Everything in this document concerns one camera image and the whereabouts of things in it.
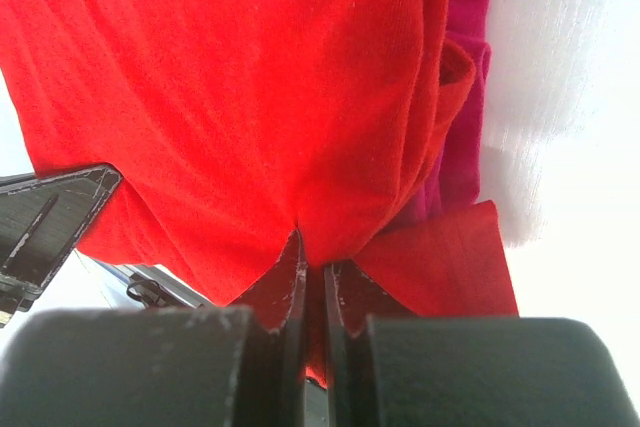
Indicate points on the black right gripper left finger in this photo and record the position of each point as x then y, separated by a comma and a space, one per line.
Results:
272, 372

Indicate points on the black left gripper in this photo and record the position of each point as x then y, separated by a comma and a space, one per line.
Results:
42, 221

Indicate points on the red t shirt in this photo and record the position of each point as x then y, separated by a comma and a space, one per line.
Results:
234, 123

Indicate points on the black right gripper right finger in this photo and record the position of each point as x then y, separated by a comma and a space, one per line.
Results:
352, 299

